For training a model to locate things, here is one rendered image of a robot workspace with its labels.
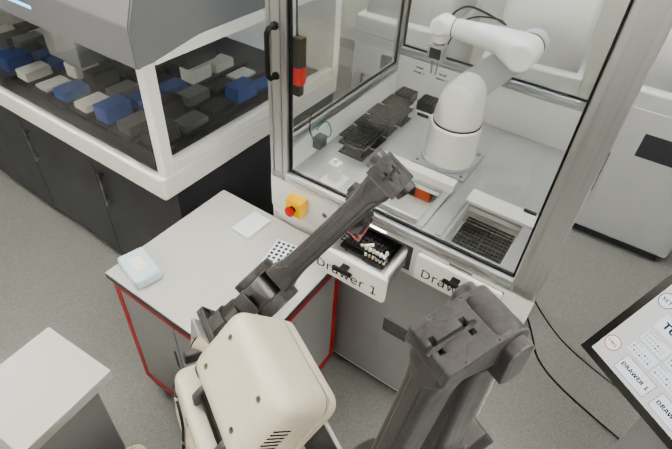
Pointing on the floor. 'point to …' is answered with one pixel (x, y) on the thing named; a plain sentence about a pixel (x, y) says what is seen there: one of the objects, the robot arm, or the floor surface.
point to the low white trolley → (216, 285)
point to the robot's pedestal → (55, 398)
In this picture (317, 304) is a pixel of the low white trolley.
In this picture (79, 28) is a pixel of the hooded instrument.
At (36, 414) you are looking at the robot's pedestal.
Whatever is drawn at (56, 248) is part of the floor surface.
